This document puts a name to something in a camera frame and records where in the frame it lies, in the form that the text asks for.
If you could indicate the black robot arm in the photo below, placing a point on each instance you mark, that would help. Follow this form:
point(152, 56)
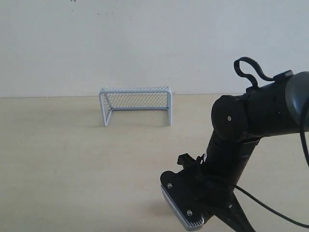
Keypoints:
point(271, 106)

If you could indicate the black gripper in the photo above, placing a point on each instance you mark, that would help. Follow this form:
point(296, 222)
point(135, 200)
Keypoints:
point(201, 186)

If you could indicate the small white soccer goal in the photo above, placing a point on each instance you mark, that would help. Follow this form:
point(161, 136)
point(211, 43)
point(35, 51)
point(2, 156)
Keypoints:
point(135, 98)

